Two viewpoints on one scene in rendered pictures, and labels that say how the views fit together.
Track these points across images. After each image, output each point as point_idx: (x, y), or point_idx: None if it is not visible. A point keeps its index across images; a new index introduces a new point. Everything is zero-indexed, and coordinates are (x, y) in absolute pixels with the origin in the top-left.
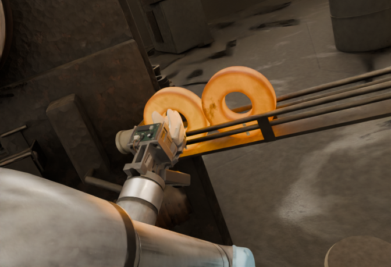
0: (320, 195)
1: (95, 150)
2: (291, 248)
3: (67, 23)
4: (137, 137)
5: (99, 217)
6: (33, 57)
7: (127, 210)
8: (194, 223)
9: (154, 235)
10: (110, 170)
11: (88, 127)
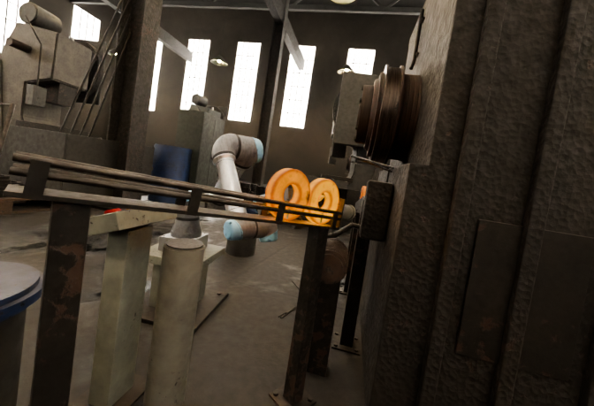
0: None
1: (362, 216)
2: None
3: (421, 140)
4: None
5: (217, 147)
6: (411, 157)
7: None
8: (375, 353)
9: (223, 167)
10: (363, 235)
11: (368, 200)
